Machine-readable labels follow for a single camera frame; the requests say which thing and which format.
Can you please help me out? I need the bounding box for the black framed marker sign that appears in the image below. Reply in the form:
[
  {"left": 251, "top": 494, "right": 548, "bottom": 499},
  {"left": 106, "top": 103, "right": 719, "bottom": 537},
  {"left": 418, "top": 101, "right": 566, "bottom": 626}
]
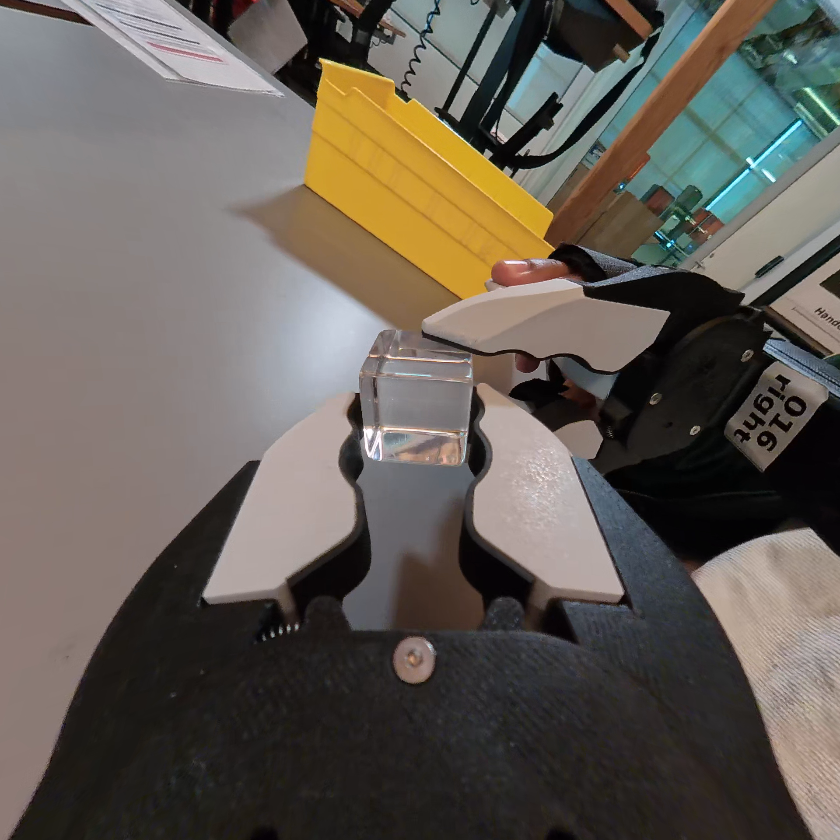
[{"left": 748, "top": 246, "right": 840, "bottom": 358}]

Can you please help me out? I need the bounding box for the black coiled cable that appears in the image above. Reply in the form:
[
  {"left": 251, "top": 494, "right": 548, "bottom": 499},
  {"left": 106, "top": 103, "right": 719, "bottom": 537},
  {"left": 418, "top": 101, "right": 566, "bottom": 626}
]
[{"left": 400, "top": 3, "right": 442, "bottom": 101}]

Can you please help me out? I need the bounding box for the clear acrylic cube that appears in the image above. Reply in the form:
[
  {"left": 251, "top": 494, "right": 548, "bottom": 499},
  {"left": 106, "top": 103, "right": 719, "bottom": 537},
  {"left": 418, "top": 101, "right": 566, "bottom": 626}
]
[{"left": 359, "top": 330, "right": 475, "bottom": 467}]

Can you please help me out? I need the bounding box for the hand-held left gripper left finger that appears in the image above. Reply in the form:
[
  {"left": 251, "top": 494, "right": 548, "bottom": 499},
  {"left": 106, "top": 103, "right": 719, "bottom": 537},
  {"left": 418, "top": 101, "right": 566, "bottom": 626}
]
[{"left": 202, "top": 392, "right": 371, "bottom": 626}]

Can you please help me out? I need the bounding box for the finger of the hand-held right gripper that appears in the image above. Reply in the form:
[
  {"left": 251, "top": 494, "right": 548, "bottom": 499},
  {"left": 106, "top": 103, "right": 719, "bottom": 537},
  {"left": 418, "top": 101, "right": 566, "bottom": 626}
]
[
  {"left": 554, "top": 420, "right": 603, "bottom": 460},
  {"left": 421, "top": 279, "right": 672, "bottom": 375}
]

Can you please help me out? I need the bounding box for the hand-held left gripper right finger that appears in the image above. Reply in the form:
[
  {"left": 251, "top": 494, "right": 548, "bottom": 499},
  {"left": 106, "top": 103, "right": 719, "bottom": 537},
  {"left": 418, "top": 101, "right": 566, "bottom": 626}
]
[{"left": 462, "top": 384, "right": 626, "bottom": 632}]

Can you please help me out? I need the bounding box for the wooden post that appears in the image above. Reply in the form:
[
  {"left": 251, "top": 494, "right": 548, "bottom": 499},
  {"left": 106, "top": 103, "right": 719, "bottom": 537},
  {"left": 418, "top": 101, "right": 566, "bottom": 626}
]
[{"left": 548, "top": 0, "right": 767, "bottom": 245}]

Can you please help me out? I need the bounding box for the laminated paper sheet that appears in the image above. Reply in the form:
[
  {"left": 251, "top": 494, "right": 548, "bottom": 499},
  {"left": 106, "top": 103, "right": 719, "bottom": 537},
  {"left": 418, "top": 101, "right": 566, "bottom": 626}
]
[{"left": 62, "top": 0, "right": 287, "bottom": 98}]

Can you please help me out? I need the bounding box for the black standing desk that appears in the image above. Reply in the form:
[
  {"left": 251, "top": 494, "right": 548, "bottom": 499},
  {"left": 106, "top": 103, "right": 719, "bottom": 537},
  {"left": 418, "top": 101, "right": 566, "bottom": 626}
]
[{"left": 433, "top": 0, "right": 664, "bottom": 173}]

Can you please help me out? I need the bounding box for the dark green jacket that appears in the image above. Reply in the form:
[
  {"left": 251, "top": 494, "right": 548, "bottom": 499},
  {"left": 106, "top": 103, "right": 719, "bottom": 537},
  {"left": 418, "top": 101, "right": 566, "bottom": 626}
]
[{"left": 600, "top": 459, "right": 840, "bottom": 568}]

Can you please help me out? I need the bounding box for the person's right hand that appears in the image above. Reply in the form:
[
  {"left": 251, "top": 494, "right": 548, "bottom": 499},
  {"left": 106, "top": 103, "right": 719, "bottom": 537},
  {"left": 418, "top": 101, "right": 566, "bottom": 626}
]
[{"left": 492, "top": 258, "right": 595, "bottom": 403}]

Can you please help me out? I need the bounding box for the yellow plastic bin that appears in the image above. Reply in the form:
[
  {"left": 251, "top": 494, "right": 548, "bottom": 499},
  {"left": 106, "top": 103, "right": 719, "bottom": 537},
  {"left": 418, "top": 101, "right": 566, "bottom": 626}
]
[{"left": 304, "top": 58, "right": 555, "bottom": 300}]

